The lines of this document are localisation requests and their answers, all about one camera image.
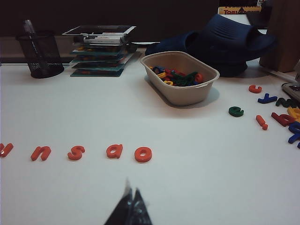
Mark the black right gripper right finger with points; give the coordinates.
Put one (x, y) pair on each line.
(140, 211)

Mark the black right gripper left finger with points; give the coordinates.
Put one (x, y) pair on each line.
(122, 211)

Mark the red letter n magnet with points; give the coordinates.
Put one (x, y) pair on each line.
(35, 154)

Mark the red letter u magnet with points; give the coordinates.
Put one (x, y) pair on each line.
(5, 150)

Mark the red letter o magnet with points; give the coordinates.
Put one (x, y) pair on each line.
(137, 154)

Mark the green letter e magnet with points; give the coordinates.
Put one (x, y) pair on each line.
(233, 112)

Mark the yellow letter magnet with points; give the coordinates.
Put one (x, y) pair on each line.
(164, 75)
(294, 112)

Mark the red round letter magnet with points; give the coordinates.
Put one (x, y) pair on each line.
(198, 77)

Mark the red letter i magnet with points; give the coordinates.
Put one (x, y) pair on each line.
(261, 121)

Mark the red letter c magnet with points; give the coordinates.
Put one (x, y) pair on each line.
(252, 89)

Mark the blue letter y magnet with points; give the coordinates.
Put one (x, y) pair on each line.
(266, 99)

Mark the red letter b magnet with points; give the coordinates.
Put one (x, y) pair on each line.
(284, 119)

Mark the green letter m magnet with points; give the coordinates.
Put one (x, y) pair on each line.
(283, 102)

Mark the beige pulp bowl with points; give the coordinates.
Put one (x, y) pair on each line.
(187, 93)

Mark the teal card box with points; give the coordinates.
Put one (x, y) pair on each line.
(98, 50)
(96, 73)
(103, 59)
(98, 66)

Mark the black mesh pen holder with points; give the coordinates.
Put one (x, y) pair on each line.
(44, 63)

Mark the navy blue foam slipper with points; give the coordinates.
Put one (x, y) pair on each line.
(234, 42)
(173, 43)

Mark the white marker pen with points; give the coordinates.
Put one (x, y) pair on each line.
(103, 39)

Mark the clear plastic tray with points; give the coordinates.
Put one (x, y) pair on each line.
(70, 31)

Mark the grey flat device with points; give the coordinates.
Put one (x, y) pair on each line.
(291, 90)

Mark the brown desk partition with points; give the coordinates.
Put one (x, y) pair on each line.
(93, 14)

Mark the clear barrel pen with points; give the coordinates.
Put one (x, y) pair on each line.
(29, 28)

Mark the yellow chocolate box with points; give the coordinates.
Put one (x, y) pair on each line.
(234, 10)

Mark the brown cardboard box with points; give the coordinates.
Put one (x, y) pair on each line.
(283, 35)

